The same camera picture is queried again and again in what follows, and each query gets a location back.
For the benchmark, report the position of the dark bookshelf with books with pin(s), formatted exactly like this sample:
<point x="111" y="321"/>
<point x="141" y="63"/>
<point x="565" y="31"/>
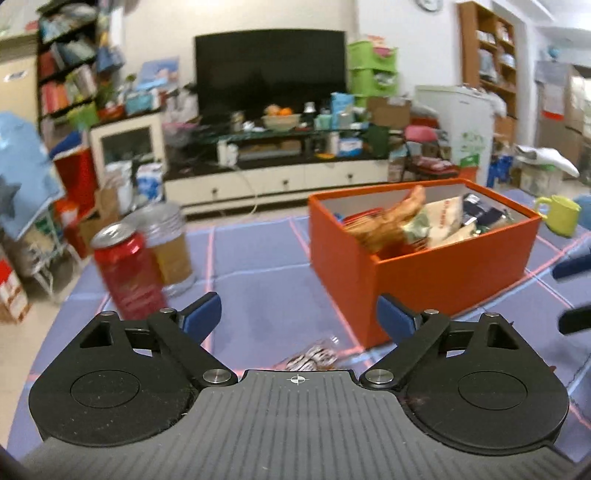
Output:
<point x="74" y="66"/>

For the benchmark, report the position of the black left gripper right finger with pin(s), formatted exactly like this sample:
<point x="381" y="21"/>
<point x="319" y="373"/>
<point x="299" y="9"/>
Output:
<point x="418" y="337"/>

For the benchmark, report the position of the blue star fabric cover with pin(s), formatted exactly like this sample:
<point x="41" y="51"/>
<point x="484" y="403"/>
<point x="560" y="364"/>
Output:
<point x="29" y="180"/>

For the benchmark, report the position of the red soda can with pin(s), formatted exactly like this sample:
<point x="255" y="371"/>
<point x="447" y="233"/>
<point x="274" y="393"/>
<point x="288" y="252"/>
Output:
<point x="128" y="270"/>

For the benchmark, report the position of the white chest freezer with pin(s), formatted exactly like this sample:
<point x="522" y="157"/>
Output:
<point x="467" y="116"/>

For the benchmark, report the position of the beige floor air conditioner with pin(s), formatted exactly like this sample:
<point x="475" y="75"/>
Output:
<point x="18" y="75"/>

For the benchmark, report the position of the black white snack packet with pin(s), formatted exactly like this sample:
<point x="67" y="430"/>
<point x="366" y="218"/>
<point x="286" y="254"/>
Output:
<point x="322" y="355"/>

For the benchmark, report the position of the red white carton box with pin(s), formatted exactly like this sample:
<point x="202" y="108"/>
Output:
<point x="14" y="303"/>

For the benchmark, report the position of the white TV console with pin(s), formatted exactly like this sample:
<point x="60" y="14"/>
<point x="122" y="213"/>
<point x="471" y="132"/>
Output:
<point x="234" y="185"/>

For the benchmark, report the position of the round wall clock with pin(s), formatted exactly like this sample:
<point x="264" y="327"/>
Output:
<point x="430" y="6"/>

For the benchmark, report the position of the orange cardboard box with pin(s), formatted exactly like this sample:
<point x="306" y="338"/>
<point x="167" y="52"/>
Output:
<point x="452" y="278"/>

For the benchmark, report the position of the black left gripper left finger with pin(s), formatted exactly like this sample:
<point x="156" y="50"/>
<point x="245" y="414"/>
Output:
<point x="179" y="336"/>

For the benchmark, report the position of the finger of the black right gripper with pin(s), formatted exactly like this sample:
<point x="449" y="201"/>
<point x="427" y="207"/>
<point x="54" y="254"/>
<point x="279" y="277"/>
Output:
<point x="575" y="320"/>
<point x="572" y="267"/>

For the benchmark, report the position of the black television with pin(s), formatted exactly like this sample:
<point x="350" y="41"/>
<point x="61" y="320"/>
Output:
<point x="247" y="71"/>

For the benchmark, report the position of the brown cardboard box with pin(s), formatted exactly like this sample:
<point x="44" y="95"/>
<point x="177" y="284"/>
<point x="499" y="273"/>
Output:
<point x="391" y="112"/>

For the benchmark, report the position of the clear bag of pastries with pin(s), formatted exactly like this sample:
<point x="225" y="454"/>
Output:
<point x="378" y="231"/>

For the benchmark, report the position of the green plastic drawer unit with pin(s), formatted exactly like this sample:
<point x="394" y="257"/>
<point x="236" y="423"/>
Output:
<point x="373" y="70"/>

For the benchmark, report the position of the plastic cup of tea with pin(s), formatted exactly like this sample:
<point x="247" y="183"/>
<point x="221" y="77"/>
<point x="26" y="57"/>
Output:
<point x="162" y="225"/>

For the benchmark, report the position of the wooden shelf unit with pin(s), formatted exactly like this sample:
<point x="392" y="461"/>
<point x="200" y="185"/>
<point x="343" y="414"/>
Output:
<point x="489" y="60"/>

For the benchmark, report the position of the fruit bowl with oranges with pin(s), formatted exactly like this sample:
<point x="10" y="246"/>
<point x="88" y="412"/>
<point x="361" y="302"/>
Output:
<point x="280" y="119"/>

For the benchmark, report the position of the white cabinet with glass door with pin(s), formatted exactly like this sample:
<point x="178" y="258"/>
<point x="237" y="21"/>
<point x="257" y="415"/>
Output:
<point x="135" y="138"/>

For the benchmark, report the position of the yellow-green mug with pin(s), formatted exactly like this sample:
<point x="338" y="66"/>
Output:
<point x="559" y="213"/>

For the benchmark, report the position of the red folding chair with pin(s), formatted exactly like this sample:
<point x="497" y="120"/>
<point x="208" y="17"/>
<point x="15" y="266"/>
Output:
<point x="425" y="159"/>

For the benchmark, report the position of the dark navy snack packet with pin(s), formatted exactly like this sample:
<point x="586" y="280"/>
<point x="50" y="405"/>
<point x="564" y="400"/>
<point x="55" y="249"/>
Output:
<point x="480" y="213"/>

